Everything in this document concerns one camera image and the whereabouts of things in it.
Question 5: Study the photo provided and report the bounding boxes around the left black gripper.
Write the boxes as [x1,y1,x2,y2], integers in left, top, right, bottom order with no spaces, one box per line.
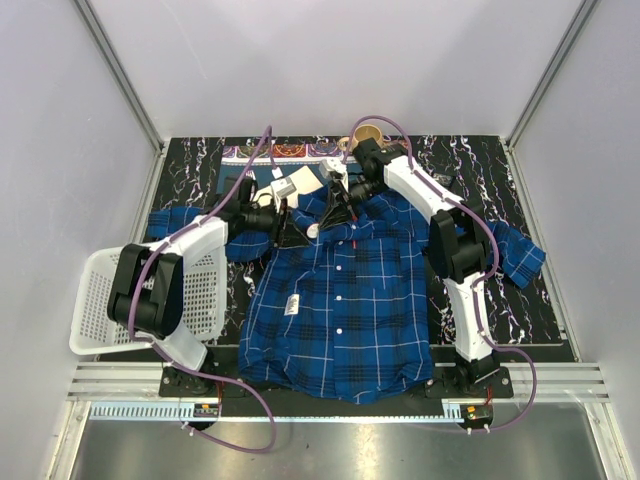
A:
[241,197,310,249]

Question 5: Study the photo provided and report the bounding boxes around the tan ceramic mug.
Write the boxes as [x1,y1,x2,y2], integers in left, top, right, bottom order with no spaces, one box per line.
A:
[337,124,384,151]

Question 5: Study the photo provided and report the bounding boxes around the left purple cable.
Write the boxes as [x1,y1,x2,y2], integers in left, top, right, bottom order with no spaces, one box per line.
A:
[127,124,277,454]

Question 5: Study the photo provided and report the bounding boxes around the white square plate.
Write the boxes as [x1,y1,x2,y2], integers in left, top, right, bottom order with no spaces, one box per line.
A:
[287,166,323,194]

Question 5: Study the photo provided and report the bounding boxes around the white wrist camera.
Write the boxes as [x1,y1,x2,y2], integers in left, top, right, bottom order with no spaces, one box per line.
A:
[319,157,348,188]
[256,175,298,208]

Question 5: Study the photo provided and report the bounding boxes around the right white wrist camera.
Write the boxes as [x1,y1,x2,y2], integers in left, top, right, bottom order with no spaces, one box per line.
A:
[319,157,348,188]

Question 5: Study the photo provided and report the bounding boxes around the blue patterned placemat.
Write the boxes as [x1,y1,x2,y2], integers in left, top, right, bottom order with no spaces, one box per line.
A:
[213,137,421,201]

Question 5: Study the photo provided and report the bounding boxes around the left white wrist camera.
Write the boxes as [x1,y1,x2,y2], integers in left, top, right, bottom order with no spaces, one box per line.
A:
[256,175,298,208]

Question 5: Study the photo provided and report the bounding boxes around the white plastic basket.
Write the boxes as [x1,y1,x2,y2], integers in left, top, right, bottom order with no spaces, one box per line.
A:
[69,247,227,356]

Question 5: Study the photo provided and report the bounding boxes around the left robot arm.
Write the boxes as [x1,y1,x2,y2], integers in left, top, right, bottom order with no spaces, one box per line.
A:
[106,177,308,396]

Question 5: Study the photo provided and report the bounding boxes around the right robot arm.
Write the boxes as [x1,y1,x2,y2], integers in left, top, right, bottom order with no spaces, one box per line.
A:
[319,138,500,397]

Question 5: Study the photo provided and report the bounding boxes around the blue plaid shirt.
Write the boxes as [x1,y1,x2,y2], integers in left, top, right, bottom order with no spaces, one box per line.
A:
[146,192,547,404]

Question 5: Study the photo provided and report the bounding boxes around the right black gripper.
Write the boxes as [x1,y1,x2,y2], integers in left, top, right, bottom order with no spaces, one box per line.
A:
[317,175,388,231]

